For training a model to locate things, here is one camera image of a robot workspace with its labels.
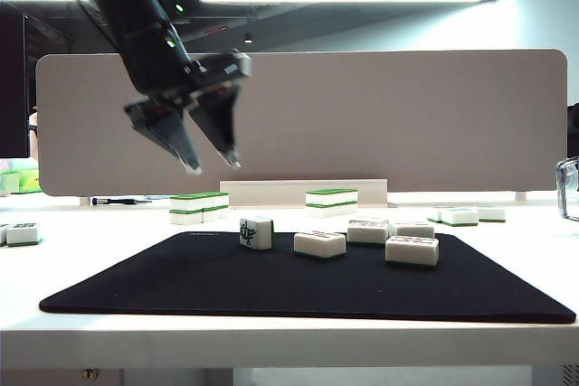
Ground black device behind divider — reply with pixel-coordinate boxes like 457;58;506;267
566;103;579;159

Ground bird mahjong tile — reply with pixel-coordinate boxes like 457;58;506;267
239;216;275;251

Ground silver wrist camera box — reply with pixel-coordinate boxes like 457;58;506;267
196;52;253;85

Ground beige desk divider panel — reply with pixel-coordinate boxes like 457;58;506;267
34;49;569;197

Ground black blue screwdriver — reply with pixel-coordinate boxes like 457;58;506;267
91;196;150;206

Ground clear faceted plastic mug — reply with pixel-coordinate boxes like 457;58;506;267
555;155;579;223

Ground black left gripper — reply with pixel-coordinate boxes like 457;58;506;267
124;80;243;176

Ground green white box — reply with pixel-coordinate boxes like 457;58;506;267
0;172;22;194
17;168;41;193

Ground black monitor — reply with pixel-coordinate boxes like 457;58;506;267
0;1;31;159

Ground three-bamboo mahjong tile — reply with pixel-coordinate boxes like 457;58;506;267
387;221;436;240

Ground person behind divider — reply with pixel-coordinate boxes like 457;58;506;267
27;109;40;161

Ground grey perforated panel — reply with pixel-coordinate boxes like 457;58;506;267
560;362;579;386

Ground black mouse mat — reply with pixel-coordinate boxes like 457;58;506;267
38;231;578;325

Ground bamboo mahjong tile red mark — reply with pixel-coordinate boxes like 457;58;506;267
477;205;507;224

